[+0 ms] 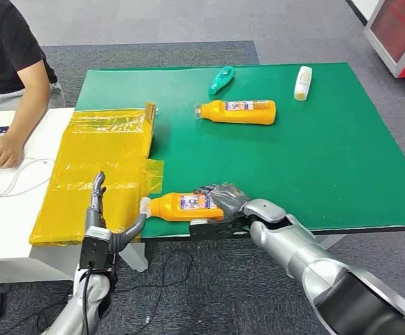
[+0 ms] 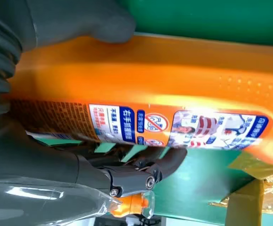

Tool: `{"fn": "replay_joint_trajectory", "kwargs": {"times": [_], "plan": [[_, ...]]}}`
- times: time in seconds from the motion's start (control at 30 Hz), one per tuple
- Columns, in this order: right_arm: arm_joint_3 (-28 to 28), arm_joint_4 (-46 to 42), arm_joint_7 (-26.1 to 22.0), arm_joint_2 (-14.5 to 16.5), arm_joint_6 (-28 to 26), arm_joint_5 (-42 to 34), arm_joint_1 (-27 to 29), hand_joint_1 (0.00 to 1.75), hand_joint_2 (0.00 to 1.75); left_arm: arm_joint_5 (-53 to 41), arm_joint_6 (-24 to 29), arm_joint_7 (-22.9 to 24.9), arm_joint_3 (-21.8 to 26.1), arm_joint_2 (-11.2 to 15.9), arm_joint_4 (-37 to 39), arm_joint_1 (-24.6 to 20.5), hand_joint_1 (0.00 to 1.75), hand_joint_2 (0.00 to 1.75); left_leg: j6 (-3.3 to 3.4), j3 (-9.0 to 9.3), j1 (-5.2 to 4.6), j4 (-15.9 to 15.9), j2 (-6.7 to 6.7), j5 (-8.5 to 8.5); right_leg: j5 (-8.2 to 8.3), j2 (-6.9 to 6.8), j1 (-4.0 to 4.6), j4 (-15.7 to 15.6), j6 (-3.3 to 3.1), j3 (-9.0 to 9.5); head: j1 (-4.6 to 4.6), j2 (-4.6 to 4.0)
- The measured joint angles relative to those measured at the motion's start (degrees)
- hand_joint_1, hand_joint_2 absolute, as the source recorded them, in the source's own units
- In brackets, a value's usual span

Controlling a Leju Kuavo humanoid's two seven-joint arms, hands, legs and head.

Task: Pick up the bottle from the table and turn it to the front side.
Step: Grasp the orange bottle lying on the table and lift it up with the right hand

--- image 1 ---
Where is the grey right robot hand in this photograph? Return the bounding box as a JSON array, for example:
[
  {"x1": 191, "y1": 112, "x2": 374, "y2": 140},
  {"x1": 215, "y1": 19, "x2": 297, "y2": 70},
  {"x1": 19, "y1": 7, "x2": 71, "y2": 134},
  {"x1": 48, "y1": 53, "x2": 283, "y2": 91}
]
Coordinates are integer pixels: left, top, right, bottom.
[{"x1": 195, "y1": 183, "x2": 251, "y2": 221}]

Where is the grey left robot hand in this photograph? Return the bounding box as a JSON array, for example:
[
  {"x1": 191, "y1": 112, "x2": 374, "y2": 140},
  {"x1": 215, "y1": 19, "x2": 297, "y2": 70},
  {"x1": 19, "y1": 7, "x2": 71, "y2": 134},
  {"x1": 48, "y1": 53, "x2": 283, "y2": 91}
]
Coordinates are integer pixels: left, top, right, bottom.
[{"x1": 85, "y1": 171, "x2": 147, "y2": 254}]

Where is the orange detergent bottle white cap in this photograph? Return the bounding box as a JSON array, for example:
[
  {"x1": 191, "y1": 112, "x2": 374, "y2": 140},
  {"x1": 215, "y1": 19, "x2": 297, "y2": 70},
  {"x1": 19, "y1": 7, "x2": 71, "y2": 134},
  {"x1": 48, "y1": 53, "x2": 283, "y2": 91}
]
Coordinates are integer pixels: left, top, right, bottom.
[{"x1": 140, "y1": 193, "x2": 224, "y2": 223}]

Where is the orange detergent bottle clear cap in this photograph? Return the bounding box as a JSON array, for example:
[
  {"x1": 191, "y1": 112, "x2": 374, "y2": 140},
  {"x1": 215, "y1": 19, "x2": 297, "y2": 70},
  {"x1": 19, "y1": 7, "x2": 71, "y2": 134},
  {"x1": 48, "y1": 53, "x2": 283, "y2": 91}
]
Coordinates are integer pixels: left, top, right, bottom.
[{"x1": 195, "y1": 99, "x2": 277, "y2": 126}]

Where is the teal green bottle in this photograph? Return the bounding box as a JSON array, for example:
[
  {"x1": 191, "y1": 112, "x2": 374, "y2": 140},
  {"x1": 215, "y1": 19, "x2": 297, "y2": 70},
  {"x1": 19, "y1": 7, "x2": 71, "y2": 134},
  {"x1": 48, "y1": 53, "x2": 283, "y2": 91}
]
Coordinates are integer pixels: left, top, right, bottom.
[{"x1": 209, "y1": 66, "x2": 236, "y2": 96}]

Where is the white cream bottle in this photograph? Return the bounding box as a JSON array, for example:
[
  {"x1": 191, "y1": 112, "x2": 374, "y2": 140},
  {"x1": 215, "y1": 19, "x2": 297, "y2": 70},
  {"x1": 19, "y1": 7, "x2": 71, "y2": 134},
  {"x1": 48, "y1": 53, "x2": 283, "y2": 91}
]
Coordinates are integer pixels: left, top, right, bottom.
[{"x1": 294, "y1": 66, "x2": 313, "y2": 102}]

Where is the yellow plastic sheet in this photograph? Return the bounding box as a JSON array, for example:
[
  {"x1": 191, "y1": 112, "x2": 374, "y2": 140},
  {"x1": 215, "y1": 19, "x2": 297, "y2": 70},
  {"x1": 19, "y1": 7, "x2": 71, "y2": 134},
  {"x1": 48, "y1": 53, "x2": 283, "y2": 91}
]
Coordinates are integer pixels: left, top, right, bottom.
[{"x1": 29, "y1": 107, "x2": 165, "y2": 246}]

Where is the white table leg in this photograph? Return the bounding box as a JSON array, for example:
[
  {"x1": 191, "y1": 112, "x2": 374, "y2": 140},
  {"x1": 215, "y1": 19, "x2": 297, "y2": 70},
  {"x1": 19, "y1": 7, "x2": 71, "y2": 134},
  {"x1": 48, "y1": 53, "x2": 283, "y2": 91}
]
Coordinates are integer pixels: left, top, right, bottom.
[
  {"x1": 118, "y1": 240, "x2": 150, "y2": 273},
  {"x1": 316, "y1": 232, "x2": 347, "y2": 251}
]

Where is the green table mat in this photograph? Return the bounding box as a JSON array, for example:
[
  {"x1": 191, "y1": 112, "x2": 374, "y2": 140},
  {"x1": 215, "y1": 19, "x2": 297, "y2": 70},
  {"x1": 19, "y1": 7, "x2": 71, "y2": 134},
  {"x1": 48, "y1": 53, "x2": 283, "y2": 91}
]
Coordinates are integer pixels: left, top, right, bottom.
[{"x1": 76, "y1": 62, "x2": 405, "y2": 239}]

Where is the small brown box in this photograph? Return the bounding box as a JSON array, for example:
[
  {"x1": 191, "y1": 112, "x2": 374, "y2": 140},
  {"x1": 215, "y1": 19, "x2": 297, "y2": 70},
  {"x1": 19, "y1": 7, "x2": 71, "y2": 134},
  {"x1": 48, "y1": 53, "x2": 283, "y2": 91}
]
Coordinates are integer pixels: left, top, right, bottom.
[{"x1": 144, "y1": 102, "x2": 156, "y2": 125}]

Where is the person's hand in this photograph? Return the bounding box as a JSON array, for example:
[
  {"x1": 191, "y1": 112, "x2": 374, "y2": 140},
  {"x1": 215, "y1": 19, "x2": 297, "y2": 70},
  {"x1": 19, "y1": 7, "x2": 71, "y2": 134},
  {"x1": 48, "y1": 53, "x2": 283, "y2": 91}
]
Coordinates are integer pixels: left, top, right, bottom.
[{"x1": 0, "y1": 134, "x2": 24, "y2": 169}]

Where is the person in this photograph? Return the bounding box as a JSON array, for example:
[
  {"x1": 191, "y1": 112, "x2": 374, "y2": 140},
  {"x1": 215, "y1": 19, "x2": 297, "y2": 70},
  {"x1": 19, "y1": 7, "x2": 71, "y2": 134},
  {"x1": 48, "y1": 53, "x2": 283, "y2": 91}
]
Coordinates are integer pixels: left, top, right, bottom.
[{"x1": 0, "y1": 0, "x2": 66, "y2": 170}]

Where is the red and white cabinet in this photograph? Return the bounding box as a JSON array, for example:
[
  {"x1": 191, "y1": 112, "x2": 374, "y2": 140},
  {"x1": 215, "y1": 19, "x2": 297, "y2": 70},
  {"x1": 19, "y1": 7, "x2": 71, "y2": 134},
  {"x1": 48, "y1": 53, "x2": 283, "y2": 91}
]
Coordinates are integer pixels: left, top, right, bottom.
[{"x1": 363, "y1": 0, "x2": 405, "y2": 79}]

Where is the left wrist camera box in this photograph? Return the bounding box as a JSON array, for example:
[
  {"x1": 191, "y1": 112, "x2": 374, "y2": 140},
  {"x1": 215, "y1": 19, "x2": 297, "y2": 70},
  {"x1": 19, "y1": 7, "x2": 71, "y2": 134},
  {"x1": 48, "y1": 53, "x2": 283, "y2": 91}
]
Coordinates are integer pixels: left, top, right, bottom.
[{"x1": 79, "y1": 226, "x2": 113, "y2": 271}]

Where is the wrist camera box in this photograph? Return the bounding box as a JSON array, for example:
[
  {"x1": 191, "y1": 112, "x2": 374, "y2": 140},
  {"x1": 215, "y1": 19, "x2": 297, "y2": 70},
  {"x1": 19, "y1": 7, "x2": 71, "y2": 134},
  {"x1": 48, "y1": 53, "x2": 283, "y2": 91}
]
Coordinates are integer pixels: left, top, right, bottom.
[
  {"x1": 190, "y1": 214, "x2": 255, "y2": 241},
  {"x1": 79, "y1": 226, "x2": 113, "y2": 271}
]

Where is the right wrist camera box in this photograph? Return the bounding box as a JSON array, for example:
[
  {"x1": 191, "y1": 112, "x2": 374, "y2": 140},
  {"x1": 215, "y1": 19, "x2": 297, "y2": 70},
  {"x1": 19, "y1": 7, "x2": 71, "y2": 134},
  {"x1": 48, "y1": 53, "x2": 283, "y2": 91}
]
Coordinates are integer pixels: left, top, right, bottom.
[{"x1": 190, "y1": 214, "x2": 255, "y2": 241}]

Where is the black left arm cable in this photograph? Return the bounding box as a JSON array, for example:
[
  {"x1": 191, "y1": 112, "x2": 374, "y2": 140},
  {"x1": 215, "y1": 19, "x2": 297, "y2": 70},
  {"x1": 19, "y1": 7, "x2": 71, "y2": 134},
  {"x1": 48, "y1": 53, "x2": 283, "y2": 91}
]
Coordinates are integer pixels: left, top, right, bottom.
[{"x1": 81, "y1": 263, "x2": 97, "y2": 335}]

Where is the black floor cable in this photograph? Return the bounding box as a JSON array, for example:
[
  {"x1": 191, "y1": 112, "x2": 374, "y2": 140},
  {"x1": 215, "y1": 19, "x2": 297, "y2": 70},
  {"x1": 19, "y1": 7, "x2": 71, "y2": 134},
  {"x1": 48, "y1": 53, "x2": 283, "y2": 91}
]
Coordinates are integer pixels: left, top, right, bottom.
[{"x1": 113, "y1": 249, "x2": 195, "y2": 335}]

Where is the thin white cable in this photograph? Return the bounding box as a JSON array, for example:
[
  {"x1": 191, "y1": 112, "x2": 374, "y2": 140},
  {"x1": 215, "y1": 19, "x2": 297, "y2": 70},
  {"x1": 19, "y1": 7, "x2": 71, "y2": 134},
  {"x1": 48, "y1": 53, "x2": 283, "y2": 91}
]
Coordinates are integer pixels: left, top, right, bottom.
[{"x1": 0, "y1": 158, "x2": 55, "y2": 199}]

